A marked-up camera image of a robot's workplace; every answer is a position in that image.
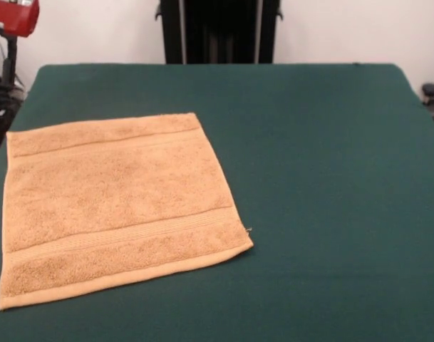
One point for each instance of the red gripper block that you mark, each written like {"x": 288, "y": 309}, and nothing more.
{"x": 13, "y": 18}

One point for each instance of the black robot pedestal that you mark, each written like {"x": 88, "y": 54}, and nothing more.
{"x": 220, "y": 32}

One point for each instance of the orange terry towel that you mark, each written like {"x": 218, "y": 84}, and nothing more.
{"x": 113, "y": 199}

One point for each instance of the dark green table cloth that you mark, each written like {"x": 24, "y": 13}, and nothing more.
{"x": 345, "y": 178}

